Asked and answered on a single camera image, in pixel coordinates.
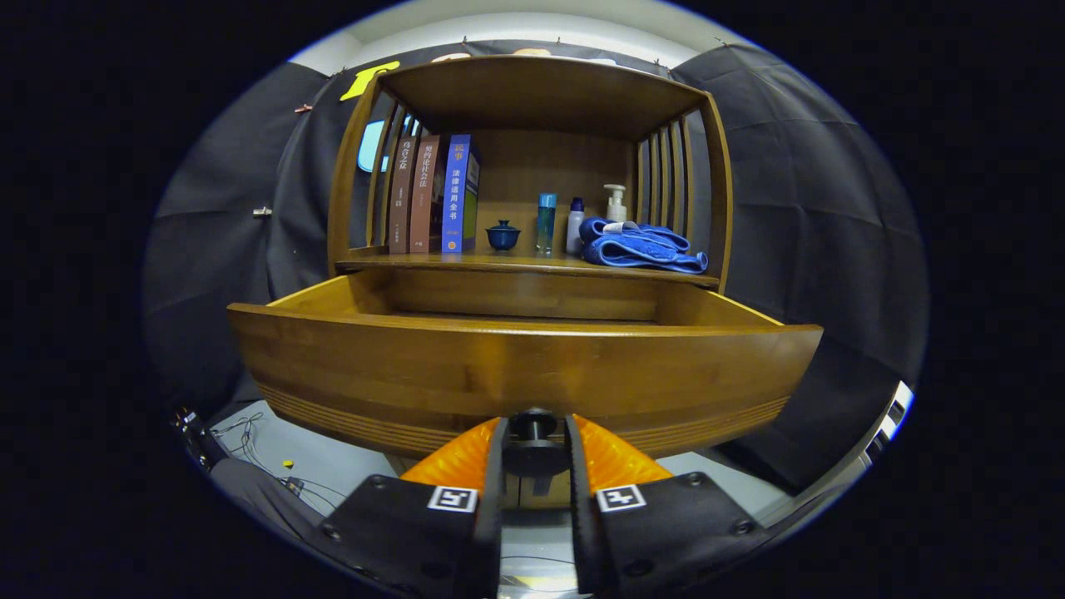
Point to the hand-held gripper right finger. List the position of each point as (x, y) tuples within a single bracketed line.
[(657, 532)]

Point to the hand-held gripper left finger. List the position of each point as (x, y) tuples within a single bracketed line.
[(433, 532)]

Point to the wooden drawer with black knob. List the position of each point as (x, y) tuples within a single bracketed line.
[(416, 374)]

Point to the wooden countertop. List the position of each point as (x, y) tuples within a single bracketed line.
[(516, 263)]

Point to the wooden cabinet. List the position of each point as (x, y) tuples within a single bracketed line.
[(541, 91)]

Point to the person's grey clothing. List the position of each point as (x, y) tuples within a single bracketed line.
[(266, 499)]

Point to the white panel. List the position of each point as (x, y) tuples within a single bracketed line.
[(892, 416)]

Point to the blue folded towel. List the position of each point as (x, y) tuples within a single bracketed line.
[(641, 249)]

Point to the blue lidded teacup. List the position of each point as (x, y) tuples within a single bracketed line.
[(503, 238)]

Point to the white bottle with blue cap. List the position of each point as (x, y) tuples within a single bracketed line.
[(575, 229)]

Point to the white pump bottle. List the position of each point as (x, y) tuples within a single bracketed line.
[(616, 208)]

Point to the clear blue bottle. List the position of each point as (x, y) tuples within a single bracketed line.
[(546, 225)]

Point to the dark brown book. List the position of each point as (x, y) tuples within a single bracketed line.
[(401, 200)]

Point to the reddish brown book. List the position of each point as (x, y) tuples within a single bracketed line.
[(423, 195)]

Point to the blue book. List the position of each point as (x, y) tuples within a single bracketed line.
[(455, 195)]

